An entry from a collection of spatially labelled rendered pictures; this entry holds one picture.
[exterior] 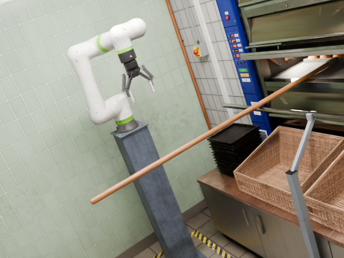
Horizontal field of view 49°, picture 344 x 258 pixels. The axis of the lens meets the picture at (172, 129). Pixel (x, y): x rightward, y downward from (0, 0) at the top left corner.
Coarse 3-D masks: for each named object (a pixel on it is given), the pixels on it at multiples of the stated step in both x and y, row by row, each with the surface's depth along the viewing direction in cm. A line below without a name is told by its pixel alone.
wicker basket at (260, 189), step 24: (264, 144) 263; (288, 144) 262; (312, 144) 242; (336, 144) 225; (240, 168) 256; (264, 168) 266; (288, 168) 261; (312, 168) 246; (264, 192) 232; (288, 192) 209
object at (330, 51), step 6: (294, 48) 232; (270, 54) 224; (276, 54) 220; (282, 54) 216; (288, 54) 212; (294, 54) 208; (300, 54) 204; (306, 54) 201; (312, 54) 198; (318, 54) 194; (324, 54) 191; (330, 54) 188; (336, 54) 186
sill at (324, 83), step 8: (272, 80) 257; (280, 80) 251; (288, 80) 245; (312, 80) 229; (320, 80) 224; (328, 80) 219; (336, 80) 214; (320, 88) 223; (328, 88) 218; (336, 88) 213
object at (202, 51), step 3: (204, 42) 299; (195, 45) 303; (198, 45) 298; (201, 45) 298; (204, 45) 299; (195, 48) 302; (201, 48) 298; (204, 48) 300; (198, 51) 300; (201, 51) 299; (204, 51) 300; (207, 51) 302; (198, 54) 302; (201, 54) 299; (204, 54) 300; (207, 54) 302
